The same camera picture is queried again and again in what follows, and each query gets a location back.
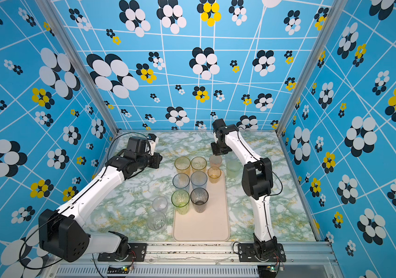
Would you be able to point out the green circuit board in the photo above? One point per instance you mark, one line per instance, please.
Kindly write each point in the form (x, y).
(119, 270)
(268, 271)

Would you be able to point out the grey smoky tall glass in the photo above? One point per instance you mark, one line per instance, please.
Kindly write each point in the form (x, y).
(199, 199)

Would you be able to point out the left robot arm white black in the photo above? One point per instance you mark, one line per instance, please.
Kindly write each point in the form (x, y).
(61, 231)

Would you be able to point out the beige plastic tray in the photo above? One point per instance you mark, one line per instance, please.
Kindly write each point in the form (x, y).
(212, 225)

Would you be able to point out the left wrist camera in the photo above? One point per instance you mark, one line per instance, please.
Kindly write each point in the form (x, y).
(153, 140)

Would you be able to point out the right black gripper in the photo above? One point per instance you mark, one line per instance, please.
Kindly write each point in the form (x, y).
(216, 152)

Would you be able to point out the blue clear faceted glass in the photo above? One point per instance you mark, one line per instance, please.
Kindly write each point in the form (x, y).
(181, 181)

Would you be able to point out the small pink frosted glass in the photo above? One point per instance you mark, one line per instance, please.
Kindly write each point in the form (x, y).
(215, 161)

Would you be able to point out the right green circuit board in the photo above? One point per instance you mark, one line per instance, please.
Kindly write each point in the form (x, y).
(268, 271)

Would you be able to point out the small clear glass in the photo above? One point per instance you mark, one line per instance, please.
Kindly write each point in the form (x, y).
(160, 204)

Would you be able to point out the amber tall glass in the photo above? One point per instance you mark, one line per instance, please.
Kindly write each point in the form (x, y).
(199, 164)
(183, 165)

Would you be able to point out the aluminium front rail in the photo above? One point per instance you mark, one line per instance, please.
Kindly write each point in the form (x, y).
(206, 260)

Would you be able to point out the blue frosted tall glass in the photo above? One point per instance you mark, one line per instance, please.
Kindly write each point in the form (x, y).
(199, 179)

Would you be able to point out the large clear glass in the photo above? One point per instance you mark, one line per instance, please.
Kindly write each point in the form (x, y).
(156, 221)

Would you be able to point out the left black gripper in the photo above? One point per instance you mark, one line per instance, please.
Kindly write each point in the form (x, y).
(156, 156)

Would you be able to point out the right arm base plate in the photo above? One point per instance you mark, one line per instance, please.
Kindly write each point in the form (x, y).
(247, 253)

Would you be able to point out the green clear glass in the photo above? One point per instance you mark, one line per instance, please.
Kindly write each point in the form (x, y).
(180, 200)

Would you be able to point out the left green circuit board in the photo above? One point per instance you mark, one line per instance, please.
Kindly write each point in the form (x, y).
(119, 270)

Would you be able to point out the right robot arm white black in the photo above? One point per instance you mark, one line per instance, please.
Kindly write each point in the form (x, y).
(257, 183)

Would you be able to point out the green frosted glass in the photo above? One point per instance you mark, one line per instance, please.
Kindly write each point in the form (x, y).
(233, 168)

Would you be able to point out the small yellow glass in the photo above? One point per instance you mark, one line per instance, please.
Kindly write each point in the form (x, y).
(214, 174)

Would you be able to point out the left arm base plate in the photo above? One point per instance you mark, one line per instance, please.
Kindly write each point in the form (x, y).
(136, 253)

